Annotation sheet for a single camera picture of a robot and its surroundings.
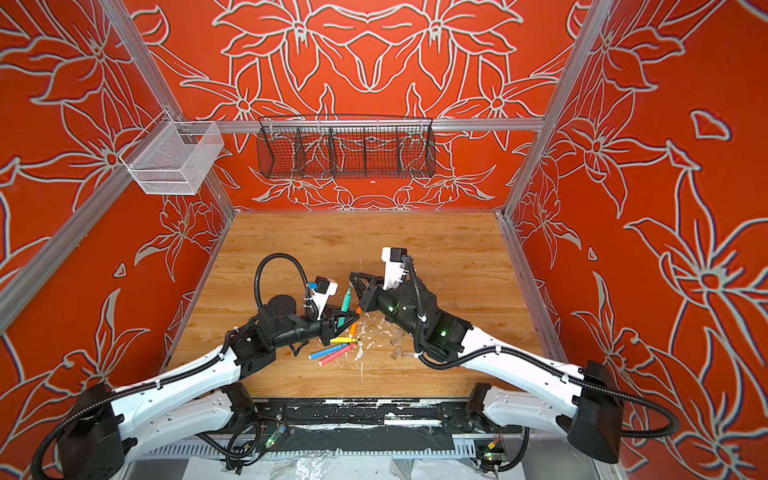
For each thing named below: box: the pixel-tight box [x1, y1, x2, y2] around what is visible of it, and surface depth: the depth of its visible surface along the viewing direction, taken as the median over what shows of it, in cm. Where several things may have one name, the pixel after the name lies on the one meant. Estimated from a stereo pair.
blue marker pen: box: [308, 343, 350, 360], surface depth 85 cm
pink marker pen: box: [318, 343, 357, 367], surface depth 85 cm
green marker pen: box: [337, 286, 353, 328], surface depth 70 cm
